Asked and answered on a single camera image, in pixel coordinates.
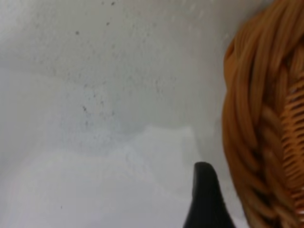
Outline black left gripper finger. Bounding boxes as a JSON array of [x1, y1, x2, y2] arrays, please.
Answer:
[[182, 161, 236, 228]]

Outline orange woven wicker basket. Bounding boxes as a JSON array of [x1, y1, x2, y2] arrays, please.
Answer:
[[222, 0, 304, 228]]

